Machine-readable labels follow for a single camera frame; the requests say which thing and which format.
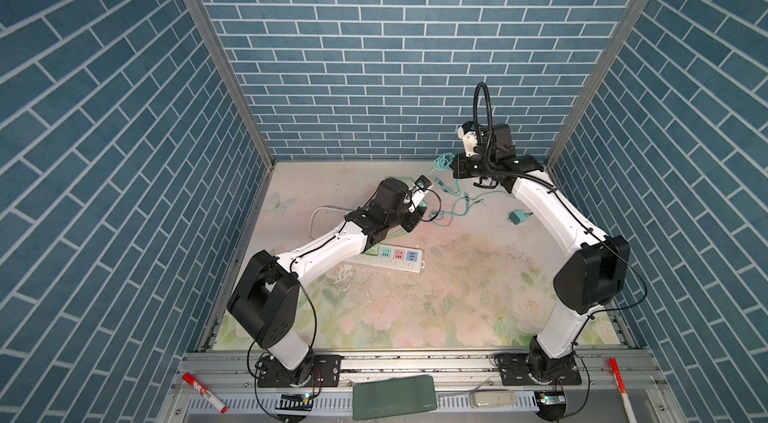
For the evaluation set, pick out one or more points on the red white pen right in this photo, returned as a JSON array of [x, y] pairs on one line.
[[626, 402]]

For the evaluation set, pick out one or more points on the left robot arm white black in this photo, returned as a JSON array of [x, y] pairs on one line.
[[265, 298]]

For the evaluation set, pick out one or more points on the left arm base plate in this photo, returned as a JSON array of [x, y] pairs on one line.
[[322, 370]]

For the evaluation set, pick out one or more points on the white power strip coloured sockets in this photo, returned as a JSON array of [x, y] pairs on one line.
[[326, 220]]

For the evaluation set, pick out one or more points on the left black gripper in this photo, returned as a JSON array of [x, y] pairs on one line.
[[413, 218]]

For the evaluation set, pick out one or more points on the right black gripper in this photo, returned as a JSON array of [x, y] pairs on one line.
[[459, 166]]

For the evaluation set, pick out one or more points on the teal charger with cable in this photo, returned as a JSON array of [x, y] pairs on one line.
[[518, 217], [462, 203]]

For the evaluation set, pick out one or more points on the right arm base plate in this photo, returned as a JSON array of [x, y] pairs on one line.
[[527, 369]]

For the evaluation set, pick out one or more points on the green rectangular pad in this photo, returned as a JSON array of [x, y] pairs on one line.
[[393, 397]]

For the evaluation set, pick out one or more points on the red marker left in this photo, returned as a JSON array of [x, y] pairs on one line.
[[212, 399]]

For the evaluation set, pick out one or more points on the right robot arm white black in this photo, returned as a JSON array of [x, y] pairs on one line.
[[594, 264]]

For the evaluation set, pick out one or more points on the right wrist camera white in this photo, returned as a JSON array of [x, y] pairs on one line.
[[467, 133]]

